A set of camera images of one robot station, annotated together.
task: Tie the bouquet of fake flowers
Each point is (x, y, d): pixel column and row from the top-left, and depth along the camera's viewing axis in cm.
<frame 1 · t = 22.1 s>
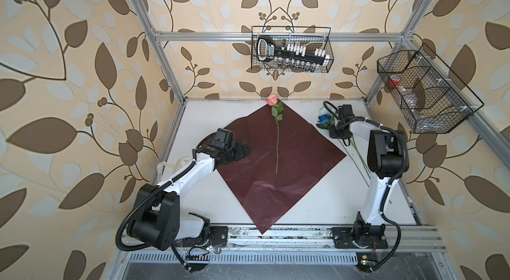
left hand: (245, 150, 86), fingers open
right hand: (337, 135, 104), fingers open
dark red wrapping paper: (289, 158, 98), on the table
pink fake rose: (277, 109, 115), point 3 cm above the table
blue fake rose: (324, 119, 107), point 5 cm above the table
light blue fake rose: (321, 113, 114), point 3 cm above the table

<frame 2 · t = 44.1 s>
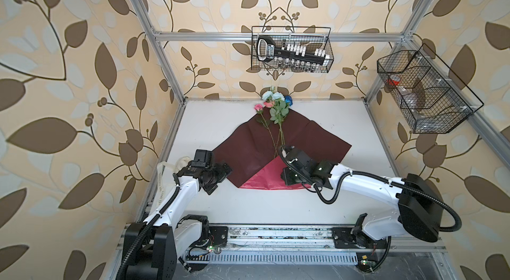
left hand: (228, 173, 85), fingers open
right hand: (282, 177, 82), fingers closed
dark red wrapping paper: (252, 155, 100), on the table
blue fake rose: (289, 101, 116), point 5 cm above the table
light blue fake rose: (279, 97, 114), point 8 cm above the table
magenta fake rose: (258, 108, 114), point 4 cm above the table
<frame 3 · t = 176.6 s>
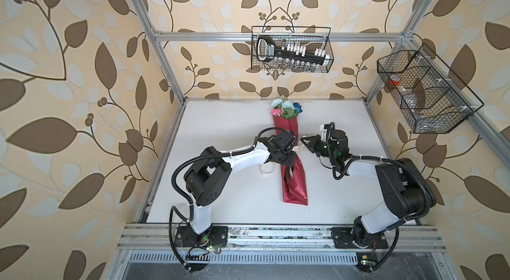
left hand: (294, 158, 87), fingers closed
right hand: (301, 140, 90), fingers closed
dark red wrapping paper: (294, 180, 87), point 4 cm above the table
pink fake rose: (275, 112, 109), point 7 cm above the table
blue fake rose: (297, 107, 113), point 6 cm above the table
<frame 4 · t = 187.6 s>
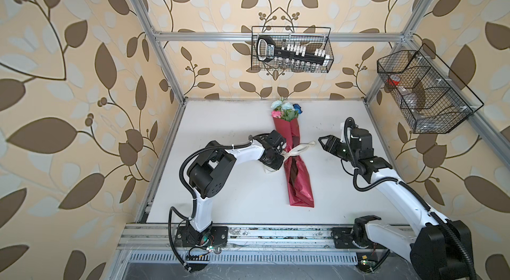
left hand: (281, 163, 92), fingers open
right hand: (324, 142, 83), fingers open
